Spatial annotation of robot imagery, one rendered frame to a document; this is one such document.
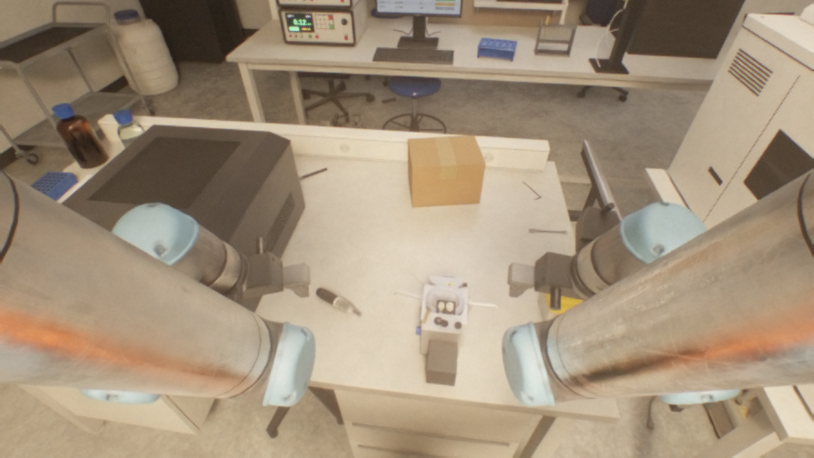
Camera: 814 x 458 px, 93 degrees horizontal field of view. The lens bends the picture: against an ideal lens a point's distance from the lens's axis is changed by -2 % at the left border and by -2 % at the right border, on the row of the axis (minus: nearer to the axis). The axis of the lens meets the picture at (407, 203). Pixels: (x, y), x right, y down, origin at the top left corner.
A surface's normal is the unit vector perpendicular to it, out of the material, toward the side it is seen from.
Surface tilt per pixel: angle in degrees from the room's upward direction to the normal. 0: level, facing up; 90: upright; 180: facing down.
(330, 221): 0
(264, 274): 25
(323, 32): 90
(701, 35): 90
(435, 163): 0
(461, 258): 0
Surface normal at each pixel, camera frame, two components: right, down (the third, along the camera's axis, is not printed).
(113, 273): 0.98, -0.18
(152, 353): 0.85, 0.44
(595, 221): 0.06, -0.41
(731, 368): -0.57, 0.71
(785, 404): 0.00, -0.75
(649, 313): -1.00, -0.02
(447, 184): 0.08, 0.66
